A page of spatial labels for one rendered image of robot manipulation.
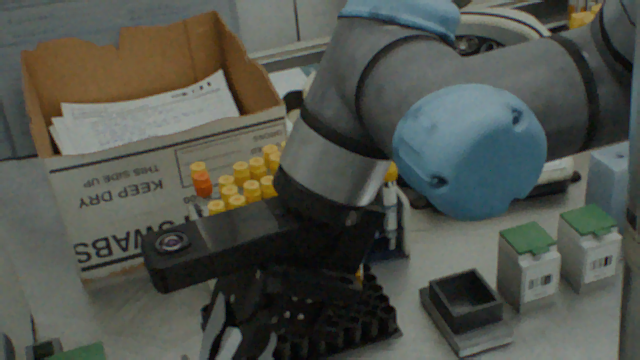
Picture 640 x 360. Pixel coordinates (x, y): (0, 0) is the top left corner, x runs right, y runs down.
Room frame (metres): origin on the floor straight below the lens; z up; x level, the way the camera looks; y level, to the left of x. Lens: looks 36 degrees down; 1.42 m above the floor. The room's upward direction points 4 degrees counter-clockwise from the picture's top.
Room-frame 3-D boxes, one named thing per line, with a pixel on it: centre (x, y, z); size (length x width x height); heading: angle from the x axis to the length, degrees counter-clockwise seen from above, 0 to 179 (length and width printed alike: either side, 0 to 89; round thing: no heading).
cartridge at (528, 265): (0.64, -0.16, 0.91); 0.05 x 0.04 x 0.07; 19
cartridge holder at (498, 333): (0.60, -0.10, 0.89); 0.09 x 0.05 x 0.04; 18
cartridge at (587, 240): (0.66, -0.23, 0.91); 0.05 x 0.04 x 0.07; 19
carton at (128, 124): (0.88, 0.21, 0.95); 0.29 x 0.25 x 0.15; 19
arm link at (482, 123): (0.46, -0.08, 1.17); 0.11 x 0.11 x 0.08; 19
